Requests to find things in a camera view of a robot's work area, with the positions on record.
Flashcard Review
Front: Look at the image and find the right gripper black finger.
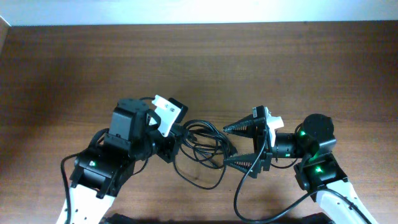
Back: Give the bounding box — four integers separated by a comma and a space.
224, 153, 267, 178
223, 114, 266, 139

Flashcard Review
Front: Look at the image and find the black cable bundle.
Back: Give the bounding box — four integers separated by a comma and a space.
172, 119, 239, 190

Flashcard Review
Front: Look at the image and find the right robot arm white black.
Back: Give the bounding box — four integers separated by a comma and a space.
223, 114, 376, 223

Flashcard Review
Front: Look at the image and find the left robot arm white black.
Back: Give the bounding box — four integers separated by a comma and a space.
57, 95, 188, 223

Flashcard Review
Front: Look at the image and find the right camera mount white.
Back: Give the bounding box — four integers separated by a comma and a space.
264, 107, 284, 147

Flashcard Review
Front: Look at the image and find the camera mount white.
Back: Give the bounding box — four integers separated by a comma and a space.
264, 107, 284, 147
149, 95, 179, 138

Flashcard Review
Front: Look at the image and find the left camera mount white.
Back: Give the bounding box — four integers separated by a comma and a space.
149, 95, 179, 138

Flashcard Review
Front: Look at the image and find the right camera black cable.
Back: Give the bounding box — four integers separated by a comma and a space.
233, 124, 371, 224

